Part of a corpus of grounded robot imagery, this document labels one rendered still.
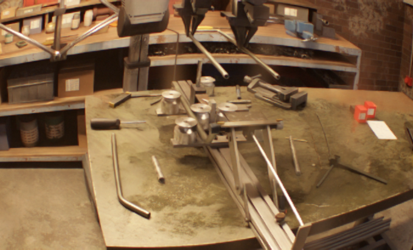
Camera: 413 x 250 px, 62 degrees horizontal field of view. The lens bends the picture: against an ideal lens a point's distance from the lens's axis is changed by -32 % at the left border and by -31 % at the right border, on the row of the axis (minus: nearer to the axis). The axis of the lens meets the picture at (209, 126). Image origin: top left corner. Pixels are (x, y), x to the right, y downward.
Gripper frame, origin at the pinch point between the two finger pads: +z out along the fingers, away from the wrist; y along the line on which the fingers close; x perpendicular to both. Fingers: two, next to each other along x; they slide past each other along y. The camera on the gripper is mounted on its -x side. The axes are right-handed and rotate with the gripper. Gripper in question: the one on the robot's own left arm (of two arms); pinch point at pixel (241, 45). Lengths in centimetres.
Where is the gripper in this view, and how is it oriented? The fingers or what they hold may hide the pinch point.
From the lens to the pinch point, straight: 114.8
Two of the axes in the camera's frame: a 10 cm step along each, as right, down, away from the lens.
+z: -0.8, 9.0, 4.3
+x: -3.0, -4.4, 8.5
